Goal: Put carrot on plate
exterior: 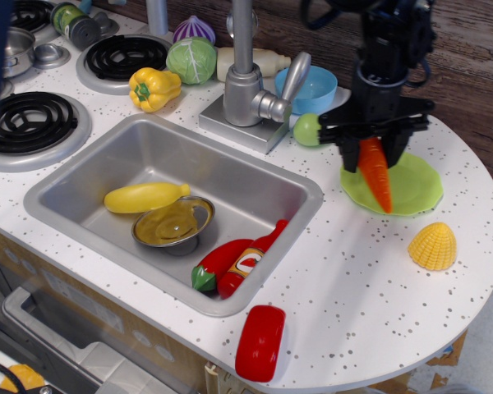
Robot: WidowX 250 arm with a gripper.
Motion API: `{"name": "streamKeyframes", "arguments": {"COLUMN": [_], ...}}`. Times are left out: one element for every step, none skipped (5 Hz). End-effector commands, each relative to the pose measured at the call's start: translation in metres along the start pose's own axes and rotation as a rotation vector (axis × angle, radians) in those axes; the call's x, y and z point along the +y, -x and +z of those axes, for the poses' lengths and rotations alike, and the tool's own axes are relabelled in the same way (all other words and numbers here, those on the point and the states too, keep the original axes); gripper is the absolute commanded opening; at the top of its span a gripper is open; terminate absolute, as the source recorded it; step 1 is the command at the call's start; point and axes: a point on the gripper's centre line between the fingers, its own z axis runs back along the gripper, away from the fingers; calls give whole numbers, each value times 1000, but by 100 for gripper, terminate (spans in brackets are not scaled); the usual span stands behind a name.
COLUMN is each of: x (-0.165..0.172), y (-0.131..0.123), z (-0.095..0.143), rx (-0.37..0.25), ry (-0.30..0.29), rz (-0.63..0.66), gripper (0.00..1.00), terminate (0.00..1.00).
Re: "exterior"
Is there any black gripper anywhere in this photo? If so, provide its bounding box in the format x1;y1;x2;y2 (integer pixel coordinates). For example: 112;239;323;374
317;67;435;173

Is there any orange toy carrot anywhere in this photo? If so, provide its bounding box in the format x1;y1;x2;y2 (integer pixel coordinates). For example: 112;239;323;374
357;137;393;213

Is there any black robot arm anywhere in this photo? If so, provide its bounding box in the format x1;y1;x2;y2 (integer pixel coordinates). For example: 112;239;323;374
300;1;435;172

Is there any light green plastic plate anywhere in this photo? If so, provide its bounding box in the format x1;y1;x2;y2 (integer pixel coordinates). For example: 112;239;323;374
340;153;444;216

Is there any light green toy pear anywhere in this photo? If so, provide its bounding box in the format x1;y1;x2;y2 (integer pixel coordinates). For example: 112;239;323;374
293;113;320;147

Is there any blue plastic bowl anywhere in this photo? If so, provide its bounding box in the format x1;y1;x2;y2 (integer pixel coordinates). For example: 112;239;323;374
284;66;338;117

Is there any yellow toy corn piece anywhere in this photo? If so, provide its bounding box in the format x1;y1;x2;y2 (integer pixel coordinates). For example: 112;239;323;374
408;222;458;271

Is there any silver toy sink basin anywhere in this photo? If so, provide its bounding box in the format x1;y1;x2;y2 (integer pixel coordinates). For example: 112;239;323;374
24;115;323;317

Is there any silver toy faucet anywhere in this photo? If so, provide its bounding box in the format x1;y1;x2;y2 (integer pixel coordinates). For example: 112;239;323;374
199;1;311;154

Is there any cream toy bottle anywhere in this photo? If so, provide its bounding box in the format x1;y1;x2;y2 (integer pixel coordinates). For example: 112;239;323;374
216;47;292;82

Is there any red toy ketchup bottle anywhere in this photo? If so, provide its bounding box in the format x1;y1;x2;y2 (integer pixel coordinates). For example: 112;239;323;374
217;219;288;300

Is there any green toy cabbage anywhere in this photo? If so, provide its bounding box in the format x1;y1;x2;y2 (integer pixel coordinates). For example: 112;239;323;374
166;37;217;85

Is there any metal pot lid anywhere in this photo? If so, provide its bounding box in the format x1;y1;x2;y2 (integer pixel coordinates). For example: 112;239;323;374
131;196;215;248

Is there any red toy chili pepper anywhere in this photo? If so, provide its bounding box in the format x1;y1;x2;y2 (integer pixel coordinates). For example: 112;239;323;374
191;239;253;292

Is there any purple toy onion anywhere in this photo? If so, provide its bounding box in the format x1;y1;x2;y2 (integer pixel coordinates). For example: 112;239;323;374
173;16;216;44

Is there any yellow toy bell pepper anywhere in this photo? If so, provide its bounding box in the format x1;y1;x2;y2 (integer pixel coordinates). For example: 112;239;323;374
129;67;182;113

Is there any yellow toy squash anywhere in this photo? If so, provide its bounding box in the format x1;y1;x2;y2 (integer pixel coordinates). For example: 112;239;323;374
104;182;191;213

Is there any red toy cheese wheel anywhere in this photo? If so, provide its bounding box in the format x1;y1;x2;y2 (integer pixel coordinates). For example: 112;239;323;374
235;305;286;383

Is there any grey left support pole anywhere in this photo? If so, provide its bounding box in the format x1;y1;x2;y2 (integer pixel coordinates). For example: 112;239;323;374
145;0;169;36

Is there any rear right black burner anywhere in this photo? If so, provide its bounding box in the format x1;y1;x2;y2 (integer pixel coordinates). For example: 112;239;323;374
85;34;169;81

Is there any black burner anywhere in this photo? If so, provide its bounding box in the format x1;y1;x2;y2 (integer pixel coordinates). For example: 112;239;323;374
11;0;54;33
85;34;169;81
0;92;79;154

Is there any green toy can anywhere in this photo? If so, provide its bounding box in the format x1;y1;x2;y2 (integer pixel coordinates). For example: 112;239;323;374
50;2;101;50

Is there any silver stove knob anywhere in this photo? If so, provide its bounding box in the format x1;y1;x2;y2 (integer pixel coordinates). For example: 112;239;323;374
34;43;71;70

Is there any front left black burner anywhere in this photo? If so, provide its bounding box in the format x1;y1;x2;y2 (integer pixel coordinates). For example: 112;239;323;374
0;92;79;154

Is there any small steel pot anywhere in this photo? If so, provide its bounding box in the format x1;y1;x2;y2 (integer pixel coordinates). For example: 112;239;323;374
2;27;35;78

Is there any rear left black burner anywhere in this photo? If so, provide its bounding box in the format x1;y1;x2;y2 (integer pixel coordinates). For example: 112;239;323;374
11;0;54;33

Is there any yellow toy below counter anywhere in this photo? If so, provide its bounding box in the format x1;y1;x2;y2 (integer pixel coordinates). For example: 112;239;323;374
0;364;45;393

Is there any grey oven door handle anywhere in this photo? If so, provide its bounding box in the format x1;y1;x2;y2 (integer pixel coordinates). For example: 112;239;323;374
2;286;101;393

